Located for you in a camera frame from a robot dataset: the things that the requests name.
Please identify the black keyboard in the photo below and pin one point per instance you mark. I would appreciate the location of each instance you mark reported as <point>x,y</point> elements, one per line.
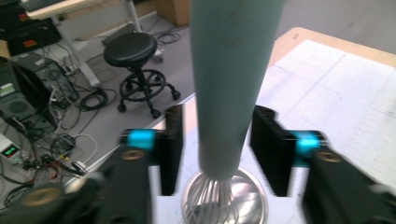
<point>39,4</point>

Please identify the black round stool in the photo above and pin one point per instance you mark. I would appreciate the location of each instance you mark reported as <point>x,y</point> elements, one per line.
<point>129,49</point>

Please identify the grey box with round vent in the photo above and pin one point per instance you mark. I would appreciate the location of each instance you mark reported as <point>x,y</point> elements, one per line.
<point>18,107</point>

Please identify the metal stand with round base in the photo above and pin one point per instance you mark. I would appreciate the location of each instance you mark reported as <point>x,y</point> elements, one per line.
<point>253,199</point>

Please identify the white device with green display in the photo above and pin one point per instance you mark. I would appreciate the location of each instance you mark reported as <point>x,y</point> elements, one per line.
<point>7,149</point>

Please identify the black computer tower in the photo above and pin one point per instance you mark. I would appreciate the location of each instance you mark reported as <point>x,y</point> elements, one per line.
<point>46,77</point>

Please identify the brown cardboard box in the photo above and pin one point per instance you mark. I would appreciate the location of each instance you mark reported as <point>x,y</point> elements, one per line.
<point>174,11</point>

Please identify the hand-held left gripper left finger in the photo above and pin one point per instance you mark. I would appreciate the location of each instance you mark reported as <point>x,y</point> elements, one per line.
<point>171,149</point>

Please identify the black case with red labels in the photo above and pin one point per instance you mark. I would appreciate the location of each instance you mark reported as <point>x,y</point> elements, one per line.
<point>28,37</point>

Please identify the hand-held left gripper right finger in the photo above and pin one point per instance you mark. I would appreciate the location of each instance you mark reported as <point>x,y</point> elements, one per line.
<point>271,149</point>

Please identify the desk with white legs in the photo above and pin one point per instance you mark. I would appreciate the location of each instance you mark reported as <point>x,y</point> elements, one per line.
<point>77,53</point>

